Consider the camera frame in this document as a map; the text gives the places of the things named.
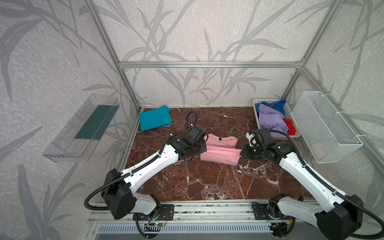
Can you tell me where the purple t-shirt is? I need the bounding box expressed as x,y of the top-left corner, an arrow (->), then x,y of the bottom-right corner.
258,104 -> 288,134

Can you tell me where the pink t-shirt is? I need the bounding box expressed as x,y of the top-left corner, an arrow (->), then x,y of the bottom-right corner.
200,134 -> 242,166

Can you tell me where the white plastic laundry basket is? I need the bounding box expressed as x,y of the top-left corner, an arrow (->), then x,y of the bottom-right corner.
253,99 -> 301,138

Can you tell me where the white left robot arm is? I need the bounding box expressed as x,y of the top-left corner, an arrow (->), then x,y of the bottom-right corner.
101,126 -> 208,220

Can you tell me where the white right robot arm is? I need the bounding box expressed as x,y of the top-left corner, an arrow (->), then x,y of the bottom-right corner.
241,129 -> 364,240

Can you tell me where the red t-shirt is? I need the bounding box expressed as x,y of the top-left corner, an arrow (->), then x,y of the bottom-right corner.
284,119 -> 297,136

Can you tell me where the blue t-shirt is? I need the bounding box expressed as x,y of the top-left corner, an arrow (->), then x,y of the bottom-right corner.
255,100 -> 286,116

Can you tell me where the folded teal t-shirt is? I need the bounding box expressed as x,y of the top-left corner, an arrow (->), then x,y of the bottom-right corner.
139,106 -> 173,131

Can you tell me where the green circuit board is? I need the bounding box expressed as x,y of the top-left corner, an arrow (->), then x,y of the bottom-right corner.
145,222 -> 168,232

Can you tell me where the white wire mesh basket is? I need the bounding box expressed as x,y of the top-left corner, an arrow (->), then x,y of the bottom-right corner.
292,91 -> 364,164

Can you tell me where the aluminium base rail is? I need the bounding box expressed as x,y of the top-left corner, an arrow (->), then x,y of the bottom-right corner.
80,199 -> 349,240

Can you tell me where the aluminium cage frame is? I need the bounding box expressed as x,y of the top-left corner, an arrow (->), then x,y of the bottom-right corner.
83,0 -> 384,240

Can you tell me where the clear acrylic wall shelf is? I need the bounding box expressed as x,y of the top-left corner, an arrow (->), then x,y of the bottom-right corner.
43,94 -> 120,163

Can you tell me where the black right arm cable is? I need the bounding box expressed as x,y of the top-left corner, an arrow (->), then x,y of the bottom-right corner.
268,129 -> 384,240

